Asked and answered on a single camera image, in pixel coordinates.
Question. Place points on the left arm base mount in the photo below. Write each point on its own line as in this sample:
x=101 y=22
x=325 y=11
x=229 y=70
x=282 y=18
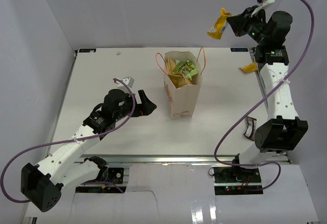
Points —
x=111 y=182

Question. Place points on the cream paper bag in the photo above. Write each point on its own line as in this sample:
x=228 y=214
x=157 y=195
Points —
x=182 y=101

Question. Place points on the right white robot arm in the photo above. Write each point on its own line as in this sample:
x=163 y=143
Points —
x=283 y=129

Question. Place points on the brown chocolate wrapper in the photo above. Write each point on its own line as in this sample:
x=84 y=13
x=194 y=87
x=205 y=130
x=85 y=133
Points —
x=251 y=128

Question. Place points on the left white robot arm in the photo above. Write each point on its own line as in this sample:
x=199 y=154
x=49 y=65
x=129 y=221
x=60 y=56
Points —
x=43 y=182

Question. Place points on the small yellow snack packet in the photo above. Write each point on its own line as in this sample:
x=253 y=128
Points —
x=253 y=67

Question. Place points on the yellow chips bag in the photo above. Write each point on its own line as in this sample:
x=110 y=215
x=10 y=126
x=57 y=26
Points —
x=179 y=80

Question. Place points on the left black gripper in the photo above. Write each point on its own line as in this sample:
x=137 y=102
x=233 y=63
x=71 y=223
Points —
x=145 y=108

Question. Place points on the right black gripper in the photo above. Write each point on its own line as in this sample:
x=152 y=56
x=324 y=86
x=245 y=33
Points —
x=236 y=22

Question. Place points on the green candy packet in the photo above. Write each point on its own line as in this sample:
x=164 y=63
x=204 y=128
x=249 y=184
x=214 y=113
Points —
x=185 y=66

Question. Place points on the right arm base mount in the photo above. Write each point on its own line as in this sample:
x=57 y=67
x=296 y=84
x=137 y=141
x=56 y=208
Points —
x=228 y=182

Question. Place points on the yellow snack bar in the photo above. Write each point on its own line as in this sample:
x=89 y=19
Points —
x=216 y=31

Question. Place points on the light green snack packet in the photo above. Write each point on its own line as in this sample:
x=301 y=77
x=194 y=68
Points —
x=187 y=75

